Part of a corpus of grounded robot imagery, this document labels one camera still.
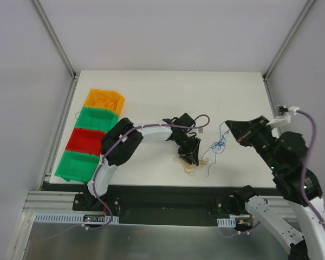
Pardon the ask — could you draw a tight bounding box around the yellow thin cable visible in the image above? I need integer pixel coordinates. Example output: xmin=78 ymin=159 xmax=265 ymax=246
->
xmin=172 ymin=154 xmax=208 ymax=176

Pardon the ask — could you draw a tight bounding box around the blue thin cable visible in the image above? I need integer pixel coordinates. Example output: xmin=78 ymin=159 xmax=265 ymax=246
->
xmin=200 ymin=121 xmax=232 ymax=177

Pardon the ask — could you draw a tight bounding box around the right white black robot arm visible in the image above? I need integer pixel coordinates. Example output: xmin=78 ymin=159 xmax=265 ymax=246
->
xmin=223 ymin=116 xmax=325 ymax=259

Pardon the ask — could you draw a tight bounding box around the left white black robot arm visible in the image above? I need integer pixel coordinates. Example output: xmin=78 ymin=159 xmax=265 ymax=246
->
xmin=83 ymin=113 xmax=200 ymax=211

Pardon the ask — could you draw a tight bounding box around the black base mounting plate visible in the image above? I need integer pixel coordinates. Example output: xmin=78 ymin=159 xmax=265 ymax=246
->
xmin=39 ymin=183 xmax=261 ymax=225

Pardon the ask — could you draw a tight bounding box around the orange plastic bin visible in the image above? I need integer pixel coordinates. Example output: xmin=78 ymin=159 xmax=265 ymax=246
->
xmin=83 ymin=88 xmax=125 ymax=116

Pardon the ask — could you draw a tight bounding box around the upper green plastic bin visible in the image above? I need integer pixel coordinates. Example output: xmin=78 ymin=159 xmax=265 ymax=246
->
xmin=75 ymin=107 xmax=119 ymax=133

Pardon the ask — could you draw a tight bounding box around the green plastic bin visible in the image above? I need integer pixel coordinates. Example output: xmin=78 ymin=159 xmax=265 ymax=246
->
xmin=55 ymin=150 xmax=99 ymax=183
xmin=75 ymin=107 xmax=119 ymax=133

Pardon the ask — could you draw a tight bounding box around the red plastic bin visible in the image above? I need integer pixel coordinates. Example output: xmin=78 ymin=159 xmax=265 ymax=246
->
xmin=65 ymin=128 xmax=105 ymax=157

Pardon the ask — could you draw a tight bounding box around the lower green plastic bin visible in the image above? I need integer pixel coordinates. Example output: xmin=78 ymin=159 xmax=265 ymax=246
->
xmin=55 ymin=150 xmax=99 ymax=183

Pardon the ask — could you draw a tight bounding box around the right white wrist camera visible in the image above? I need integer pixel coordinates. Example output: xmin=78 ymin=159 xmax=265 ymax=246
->
xmin=267 ymin=106 xmax=300 ymax=129

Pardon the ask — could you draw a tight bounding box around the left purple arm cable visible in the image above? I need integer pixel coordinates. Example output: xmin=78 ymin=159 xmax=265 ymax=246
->
xmin=32 ymin=113 xmax=210 ymax=241

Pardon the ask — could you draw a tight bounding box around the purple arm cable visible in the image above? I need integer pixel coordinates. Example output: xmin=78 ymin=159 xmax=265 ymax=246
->
xmin=32 ymin=113 xmax=210 ymax=241
xmin=218 ymin=109 xmax=325 ymax=244

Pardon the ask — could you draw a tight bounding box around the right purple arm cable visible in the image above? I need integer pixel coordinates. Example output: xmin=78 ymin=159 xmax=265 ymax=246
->
xmin=218 ymin=109 xmax=325 ymax=244

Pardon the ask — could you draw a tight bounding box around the right white cable duct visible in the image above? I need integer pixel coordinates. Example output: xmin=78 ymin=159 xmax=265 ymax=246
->
xmin=217 ymin=217 xmax=236 ymax=228

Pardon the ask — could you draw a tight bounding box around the white cable duct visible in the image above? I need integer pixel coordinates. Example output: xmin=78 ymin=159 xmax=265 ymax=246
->
xmin=35 ymin=213 xmax=119 ymax=225
xmin=217 ymin=217 xmax=236 ymax=228

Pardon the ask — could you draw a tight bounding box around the right aluminium frame post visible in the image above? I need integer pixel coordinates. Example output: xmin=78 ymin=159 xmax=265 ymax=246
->
xmin=263 ymin=0 xmax=317 ymax=82

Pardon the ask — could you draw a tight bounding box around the aluminium frame post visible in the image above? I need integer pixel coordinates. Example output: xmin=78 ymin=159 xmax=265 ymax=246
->
xmin=263 ymin=0 xmax=317 ymax=82
xmin=29 ymin=0 xmax=80 ymax=80

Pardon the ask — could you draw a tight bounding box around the aluminium front rail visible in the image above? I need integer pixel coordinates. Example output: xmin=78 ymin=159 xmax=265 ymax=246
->
xmin=23 ymin=190 xmax=83 ymax=212

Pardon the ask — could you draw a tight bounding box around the left white cable duct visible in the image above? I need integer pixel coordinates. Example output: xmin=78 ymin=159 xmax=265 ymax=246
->
xmin=35 ymin=213 xmax=119 ymax=225

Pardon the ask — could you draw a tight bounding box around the left aluminium frame post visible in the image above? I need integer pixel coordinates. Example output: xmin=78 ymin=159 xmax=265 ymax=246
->
xmin=29 ymin=0 xmax=80 ymax=80

